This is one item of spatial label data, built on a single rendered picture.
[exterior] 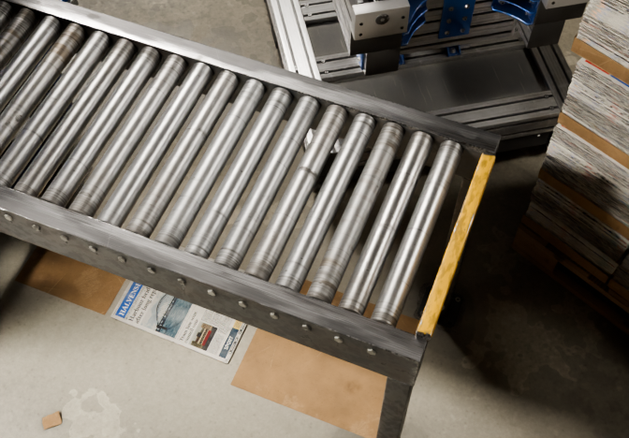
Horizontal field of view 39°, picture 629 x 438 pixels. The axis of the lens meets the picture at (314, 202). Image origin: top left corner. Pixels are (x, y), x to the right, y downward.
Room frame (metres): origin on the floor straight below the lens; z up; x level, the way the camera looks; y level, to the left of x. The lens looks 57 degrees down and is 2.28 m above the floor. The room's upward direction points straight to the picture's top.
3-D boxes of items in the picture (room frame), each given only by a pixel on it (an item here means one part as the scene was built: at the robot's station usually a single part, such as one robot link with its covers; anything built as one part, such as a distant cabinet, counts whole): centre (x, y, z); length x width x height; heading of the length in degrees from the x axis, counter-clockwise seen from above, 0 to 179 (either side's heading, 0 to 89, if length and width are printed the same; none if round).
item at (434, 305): (0.85, -0.28, 0.81); 0.43 x 0.03 x 0.02; 158
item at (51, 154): (1.19, 0.51, 0.77); 0.47 x 0.05 x 0.05; 158
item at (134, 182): (1.12, 0.33, 0.77); 0.47 x 0.05 x 0.05; 158
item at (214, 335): (1.14, 0.36, 0.00); 0.37 x 0.28 x 0.01; 68
